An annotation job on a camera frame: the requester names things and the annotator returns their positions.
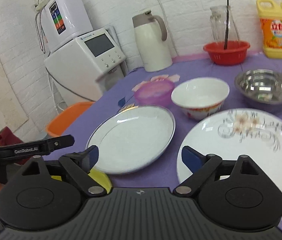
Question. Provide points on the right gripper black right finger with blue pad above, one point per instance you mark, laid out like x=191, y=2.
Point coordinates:
x=202, y=167

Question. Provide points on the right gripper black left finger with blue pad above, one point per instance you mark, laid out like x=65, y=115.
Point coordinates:
x=78, y=166

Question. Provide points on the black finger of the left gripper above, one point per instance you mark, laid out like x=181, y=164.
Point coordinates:
x=58, y=143

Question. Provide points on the yellow plastic plate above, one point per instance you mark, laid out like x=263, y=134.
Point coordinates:
x=101, y=179

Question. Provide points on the white plate silver rim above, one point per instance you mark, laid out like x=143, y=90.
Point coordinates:
x=132, y=139

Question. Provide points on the white bowl red pattern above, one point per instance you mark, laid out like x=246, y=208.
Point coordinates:
x=200, y=97

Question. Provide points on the white floral ceramic plate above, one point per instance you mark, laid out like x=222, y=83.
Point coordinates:
x=234, y=132

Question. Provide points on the purple plastic bowl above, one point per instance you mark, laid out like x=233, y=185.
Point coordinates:
x=155, y=93

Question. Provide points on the stainless steel bowl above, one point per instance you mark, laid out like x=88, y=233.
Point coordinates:
x=261, y=89

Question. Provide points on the orange plastic stool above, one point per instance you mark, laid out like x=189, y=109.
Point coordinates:
x=61, y=122

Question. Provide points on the white water dispenser machine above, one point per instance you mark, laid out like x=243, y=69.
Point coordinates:
x=86, y=67

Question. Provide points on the purple floral tablecloth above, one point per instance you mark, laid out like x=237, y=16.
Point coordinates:
x=162, y=173

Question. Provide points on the red plastic basket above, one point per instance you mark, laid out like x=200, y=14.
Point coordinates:
x=235, y=53

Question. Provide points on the white water purifier unit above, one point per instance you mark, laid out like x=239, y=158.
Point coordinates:
x=59, y=22

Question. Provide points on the white thermos jug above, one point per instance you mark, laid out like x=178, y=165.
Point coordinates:
x=151, y=39

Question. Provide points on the clear glass pitcher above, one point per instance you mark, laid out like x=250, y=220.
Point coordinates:
x=218, y=24

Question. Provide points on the yellow dish soap bottle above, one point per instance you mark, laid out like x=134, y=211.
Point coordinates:
x=270, y=15

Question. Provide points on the black straw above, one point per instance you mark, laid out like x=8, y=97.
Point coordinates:
x=227, y=26

